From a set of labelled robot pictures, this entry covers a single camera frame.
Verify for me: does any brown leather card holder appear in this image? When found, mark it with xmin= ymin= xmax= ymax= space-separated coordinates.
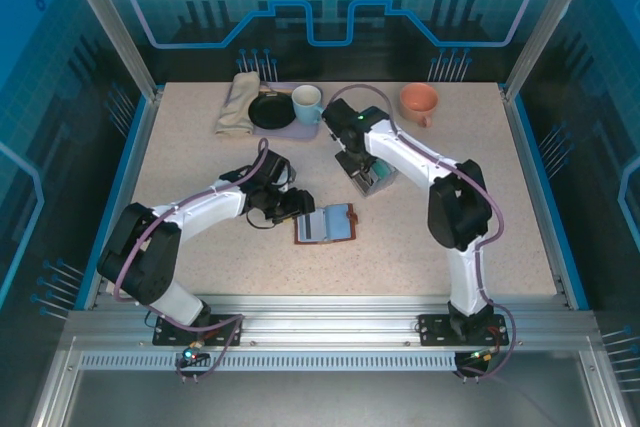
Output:
xmin=292 ymin=203 xmax=361 ymax=247

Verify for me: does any aluminium side rail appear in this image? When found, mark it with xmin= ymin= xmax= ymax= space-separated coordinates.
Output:
xmin=499 ymin=86 xmax=576 ymax=311
xmin=82 ymin=89 xmax=164 ymax=311

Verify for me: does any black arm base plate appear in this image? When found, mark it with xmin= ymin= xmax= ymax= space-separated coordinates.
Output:
xmin=417 ymin=313 xmax=507 ymax=348
xmin=152 ymin=313 xmax=245 ymax=348

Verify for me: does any connector with orange plug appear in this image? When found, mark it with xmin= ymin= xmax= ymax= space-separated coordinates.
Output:
xmin=464 ymin=346 xmax=502 ymax=364

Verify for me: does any aluminium front rail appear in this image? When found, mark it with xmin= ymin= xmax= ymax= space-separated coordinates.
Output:
xmin=64 ymin=294 xmax=596 ymax=348

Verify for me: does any lilac tray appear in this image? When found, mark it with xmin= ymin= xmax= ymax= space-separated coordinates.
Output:
xmin=227 ymin=80 xmax=324 ymax=142

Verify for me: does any thin black cable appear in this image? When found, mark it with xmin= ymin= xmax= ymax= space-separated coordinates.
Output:
xmin=246 ymin=209 xmax=284 ymax=232

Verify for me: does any black pan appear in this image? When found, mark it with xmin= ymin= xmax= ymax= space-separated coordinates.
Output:
xmin=248 ymin=88 xmax=297 ymax=131

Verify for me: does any aluminium frame post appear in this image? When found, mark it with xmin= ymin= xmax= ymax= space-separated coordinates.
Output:
xmin=502 ymin=0 xmax=586 ymax=101
xmin=55 ymin=0 xmax=164 ymax=101

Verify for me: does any beige folded cloth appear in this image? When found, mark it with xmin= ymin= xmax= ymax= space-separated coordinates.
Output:
xmin=214 ymin=71 xmax=262 ymax=138

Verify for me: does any slotted metal cable duct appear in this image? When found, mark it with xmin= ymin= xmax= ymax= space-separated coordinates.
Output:
xmin=78 ymin=352 xmax=464 ymax=373

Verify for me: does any orange cup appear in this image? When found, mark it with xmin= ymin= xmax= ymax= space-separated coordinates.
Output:
xmin=398 ymin=82 xmax=440 ymax=129

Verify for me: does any light blue mug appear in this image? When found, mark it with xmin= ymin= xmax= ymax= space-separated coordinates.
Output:
xmin=291 ymin=84 xmax=327 ymax=126

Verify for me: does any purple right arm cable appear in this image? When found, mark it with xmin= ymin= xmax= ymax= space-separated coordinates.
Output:
xmin=327 ymin=84 xmax=519 ymax=384

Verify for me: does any connector with green light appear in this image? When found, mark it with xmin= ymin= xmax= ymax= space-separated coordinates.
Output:
xmin=179 ymin=344 xmax=211 ymax=367

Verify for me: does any card with black magnetic stripe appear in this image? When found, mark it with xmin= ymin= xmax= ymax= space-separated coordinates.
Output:
xmin=297 ymin=213 xmax=327 ymax=244

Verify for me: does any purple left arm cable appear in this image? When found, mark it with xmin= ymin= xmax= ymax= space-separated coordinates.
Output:
xmin=112 ymin=137 xmax=272 ymax=384

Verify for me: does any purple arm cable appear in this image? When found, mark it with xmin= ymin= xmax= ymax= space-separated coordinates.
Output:
xmin=327 ymin=84 xmax=519 ymax=384
xmin=112 ymin=137 xmax=272 ymax=384

